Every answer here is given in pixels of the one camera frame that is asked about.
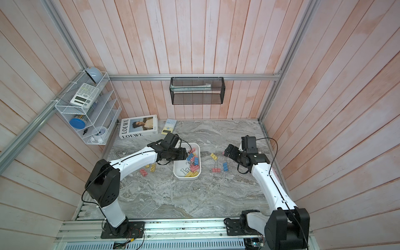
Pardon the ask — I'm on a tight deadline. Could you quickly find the blue binder clip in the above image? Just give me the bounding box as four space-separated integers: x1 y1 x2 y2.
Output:
223 162 229 172

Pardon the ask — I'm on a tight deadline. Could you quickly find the white plastic storage box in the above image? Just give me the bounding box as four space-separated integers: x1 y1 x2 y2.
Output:
174 143 202 180

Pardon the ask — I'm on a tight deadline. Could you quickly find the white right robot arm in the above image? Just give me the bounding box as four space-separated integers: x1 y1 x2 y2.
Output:
223 135 310 250

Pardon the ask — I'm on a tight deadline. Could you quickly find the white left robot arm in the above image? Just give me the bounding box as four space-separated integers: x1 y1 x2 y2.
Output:
84 132 188 236

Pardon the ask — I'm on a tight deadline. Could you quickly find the pink plastic box lid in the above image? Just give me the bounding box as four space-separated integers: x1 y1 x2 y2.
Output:
270 168 281 185

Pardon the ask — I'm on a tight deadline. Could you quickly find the yellow blue small calculator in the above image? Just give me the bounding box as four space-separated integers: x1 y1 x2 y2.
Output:
161 119 177 135

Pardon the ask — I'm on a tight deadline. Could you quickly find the LOEWE white book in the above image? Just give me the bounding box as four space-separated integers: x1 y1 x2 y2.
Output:
119 115 158 139

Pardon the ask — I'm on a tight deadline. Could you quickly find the green white item in basket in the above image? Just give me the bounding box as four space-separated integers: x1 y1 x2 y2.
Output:
170 84 212 93

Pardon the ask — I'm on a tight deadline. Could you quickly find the white desk calculator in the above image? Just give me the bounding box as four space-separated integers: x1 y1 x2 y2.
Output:
70 83 100 109

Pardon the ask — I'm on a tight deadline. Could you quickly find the black mesh wall basket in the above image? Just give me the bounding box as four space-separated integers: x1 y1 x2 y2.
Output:
169 77 226 105

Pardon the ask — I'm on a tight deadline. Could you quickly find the white wire wall shelf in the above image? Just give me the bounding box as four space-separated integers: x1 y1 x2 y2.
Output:
55 71 122 145

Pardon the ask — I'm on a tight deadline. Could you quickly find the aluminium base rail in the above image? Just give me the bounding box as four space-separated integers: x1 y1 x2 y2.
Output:
52 218 268 250

